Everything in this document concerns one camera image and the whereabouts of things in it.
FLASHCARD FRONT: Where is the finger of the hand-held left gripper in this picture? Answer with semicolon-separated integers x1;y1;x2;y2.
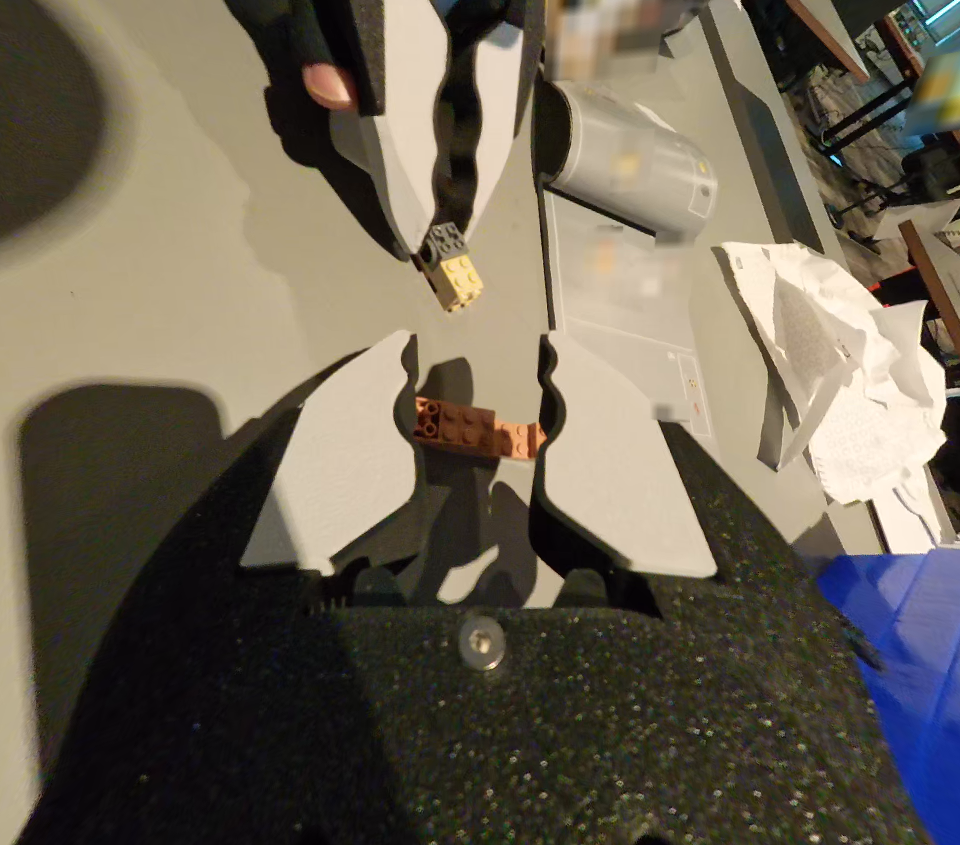
448;22;526;240
358;0;453;263

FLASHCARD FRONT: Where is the stack of blue storage bins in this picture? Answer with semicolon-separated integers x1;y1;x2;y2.
814;545;960;845

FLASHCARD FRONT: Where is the grey desk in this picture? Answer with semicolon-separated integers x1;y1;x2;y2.
0;0;894;845

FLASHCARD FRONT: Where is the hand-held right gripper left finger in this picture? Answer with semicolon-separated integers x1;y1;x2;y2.
238;329;421;578

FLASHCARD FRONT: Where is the small yellow studded brick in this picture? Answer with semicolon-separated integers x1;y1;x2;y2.
436;252;489;314

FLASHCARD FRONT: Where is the crumpled white paper bag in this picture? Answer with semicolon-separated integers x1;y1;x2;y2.
711;240;951;509

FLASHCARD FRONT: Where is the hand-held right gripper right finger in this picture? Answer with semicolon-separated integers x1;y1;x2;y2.
527;332;720;581

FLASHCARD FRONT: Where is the grey instruction booklet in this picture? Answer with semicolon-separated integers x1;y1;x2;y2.
531;78;721;443

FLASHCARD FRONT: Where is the dark grey sheet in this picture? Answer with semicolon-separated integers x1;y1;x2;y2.
696;1;830;255

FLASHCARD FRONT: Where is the orange brick assembly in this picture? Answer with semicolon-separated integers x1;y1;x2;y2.
410;395;550;463

